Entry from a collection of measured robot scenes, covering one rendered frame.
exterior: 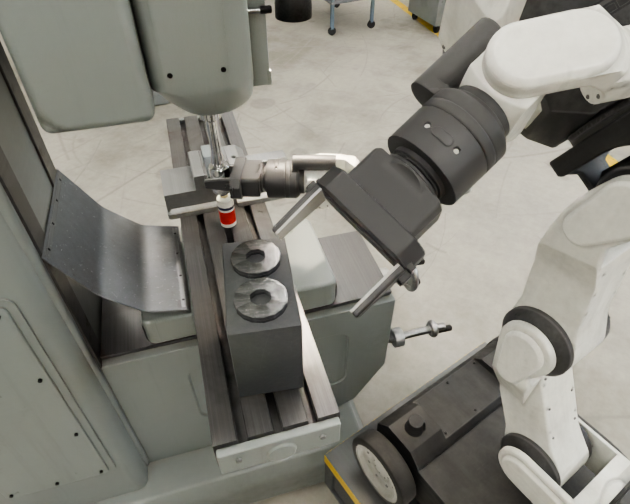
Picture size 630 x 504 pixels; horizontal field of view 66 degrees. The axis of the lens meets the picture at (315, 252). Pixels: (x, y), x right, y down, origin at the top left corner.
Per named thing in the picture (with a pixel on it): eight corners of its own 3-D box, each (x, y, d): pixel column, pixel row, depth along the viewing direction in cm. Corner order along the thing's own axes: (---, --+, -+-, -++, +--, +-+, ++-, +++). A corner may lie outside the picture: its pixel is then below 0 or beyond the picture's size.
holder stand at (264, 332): (288, 300, 106) (284, 230, 93) (304, 387, 91) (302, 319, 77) (233, 307, 105) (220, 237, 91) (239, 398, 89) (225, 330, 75)
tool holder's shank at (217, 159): (212, 161, 110) (204, 115, 102) (226, 161, 110) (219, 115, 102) (210, 169, 108) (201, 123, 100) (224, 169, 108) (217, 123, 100)
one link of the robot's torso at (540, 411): (597, 464, 113) (624, 295, 90) (544, 518, 104) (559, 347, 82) (537, 425, 125) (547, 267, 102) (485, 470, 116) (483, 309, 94)
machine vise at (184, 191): (283, 167, 144) (282, 134, 137) (297, 195, 134) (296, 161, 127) (163, 188, 137) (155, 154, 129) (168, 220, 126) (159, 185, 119)
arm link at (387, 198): (406, 283, 49) (489, 202, 50) (412, 266, 40) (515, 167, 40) (321, 200, 52) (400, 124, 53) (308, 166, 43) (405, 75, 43)
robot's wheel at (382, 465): (411, 509, 127) (423, 478, 114) (397, 521, 125) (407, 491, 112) (363, 448, 139) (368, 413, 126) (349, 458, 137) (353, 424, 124)
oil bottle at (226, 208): (235, 217, 127) (230, 182, 120) (237, 226, 125) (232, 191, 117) (219, 219, 127) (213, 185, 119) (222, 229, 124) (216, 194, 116)
